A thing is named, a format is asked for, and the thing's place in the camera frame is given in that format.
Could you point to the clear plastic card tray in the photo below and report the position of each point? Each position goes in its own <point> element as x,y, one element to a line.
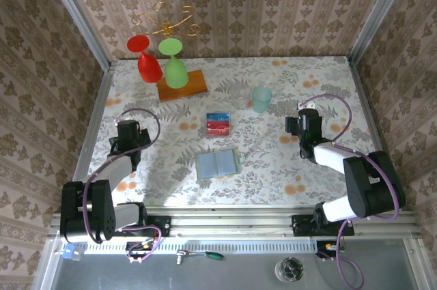
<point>231,125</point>

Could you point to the blue credit card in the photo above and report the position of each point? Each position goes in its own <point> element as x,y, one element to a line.
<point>218,117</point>

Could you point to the pale green card holder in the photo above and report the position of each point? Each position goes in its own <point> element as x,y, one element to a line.
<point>218,163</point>

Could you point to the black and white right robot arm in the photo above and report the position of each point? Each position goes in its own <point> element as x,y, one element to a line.
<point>372,184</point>

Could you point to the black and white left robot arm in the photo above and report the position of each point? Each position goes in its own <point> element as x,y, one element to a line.
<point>85,211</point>

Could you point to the teal plastic cup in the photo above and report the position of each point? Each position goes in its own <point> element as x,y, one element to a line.
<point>262,97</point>

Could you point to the clear plastic cup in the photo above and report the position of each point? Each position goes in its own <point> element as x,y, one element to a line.
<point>240,97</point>

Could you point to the red plastic wine glass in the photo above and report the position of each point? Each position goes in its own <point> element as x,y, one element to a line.
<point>149,68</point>

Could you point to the green plastic wine glass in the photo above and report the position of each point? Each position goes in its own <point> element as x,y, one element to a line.
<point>175,75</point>

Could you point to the brown wooden rack base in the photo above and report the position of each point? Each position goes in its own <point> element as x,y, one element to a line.
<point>196,85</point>

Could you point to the small clear plastic piece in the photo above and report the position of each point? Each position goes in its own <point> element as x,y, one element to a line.
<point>79,255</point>

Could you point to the blue plastic connector block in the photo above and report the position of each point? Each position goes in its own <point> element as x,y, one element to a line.
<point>69,251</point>

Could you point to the round clear glass jar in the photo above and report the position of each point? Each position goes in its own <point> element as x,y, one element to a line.
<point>289,269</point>

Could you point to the grey metal shelf panel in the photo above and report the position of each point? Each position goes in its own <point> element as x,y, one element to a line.
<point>222,276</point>

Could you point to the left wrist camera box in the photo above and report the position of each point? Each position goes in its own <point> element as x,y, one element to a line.
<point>129,127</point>

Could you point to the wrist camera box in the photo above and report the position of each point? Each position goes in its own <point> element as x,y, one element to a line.
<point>129,127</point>
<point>307,105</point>

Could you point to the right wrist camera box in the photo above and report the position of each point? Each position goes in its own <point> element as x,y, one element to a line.
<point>307,105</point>

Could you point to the aluminium left table rail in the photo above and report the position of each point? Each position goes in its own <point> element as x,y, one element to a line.
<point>98,105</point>

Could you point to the aluminium table rail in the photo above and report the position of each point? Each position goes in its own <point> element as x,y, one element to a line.
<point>98,105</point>
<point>367,105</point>

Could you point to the aluminium right table rail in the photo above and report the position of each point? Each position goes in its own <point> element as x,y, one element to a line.
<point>367,105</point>

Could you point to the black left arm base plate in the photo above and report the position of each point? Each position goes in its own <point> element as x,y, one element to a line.
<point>162,226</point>

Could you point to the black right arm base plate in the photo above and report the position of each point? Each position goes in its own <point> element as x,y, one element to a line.
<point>299,226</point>

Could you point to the aluminium left frame post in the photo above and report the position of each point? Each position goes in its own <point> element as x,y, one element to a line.
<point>81,18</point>

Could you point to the aluminium frame post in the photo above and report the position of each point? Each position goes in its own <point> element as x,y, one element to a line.
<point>81,18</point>
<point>379,13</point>

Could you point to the aluminium right frame post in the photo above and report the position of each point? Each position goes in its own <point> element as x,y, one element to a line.
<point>379,13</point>

